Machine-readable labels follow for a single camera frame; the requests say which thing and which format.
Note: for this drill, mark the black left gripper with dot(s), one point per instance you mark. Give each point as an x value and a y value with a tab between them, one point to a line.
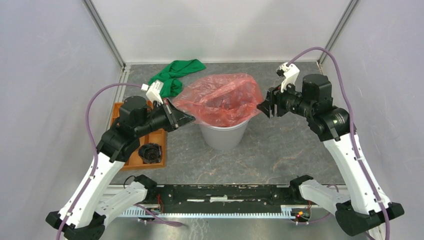
176	119

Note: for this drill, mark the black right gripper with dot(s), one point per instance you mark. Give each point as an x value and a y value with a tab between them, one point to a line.
275	97

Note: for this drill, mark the red plastic trash bag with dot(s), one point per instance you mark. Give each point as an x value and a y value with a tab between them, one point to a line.
221	100

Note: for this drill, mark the grey plastic trash bin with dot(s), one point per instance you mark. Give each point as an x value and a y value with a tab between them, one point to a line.
223	138

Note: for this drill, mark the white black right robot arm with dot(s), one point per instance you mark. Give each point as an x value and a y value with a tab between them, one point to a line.
365	206

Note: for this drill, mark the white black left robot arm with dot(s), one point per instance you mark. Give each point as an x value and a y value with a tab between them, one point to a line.
85	217

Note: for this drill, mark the orange compartment tray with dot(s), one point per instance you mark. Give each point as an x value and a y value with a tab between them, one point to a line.
135	136

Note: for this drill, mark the green crumpled cloth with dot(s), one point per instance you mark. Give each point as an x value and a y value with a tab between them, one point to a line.
171	74

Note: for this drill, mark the black bag roll front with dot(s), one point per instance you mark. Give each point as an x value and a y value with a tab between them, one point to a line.
150	153

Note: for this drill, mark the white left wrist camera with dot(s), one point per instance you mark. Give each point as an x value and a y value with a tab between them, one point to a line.
153	91

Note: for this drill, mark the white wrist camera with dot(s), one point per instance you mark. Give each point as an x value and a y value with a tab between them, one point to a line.
289	74
153	91

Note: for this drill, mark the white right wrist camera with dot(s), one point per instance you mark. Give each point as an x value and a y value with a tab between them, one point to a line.
289	74

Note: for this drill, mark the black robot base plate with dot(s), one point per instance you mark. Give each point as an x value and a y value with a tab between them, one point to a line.
222	198

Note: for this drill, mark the aluminium frame rail front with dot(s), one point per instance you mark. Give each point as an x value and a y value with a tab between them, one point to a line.
155	214

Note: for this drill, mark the aluminium corner post left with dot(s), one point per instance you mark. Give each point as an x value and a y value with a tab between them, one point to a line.
95	15

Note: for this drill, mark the aluminium corner post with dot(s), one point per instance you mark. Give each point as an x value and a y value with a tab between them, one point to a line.
95	15
344	19

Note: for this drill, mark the aluminium corner post right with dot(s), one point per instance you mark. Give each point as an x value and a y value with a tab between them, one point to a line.
344	19

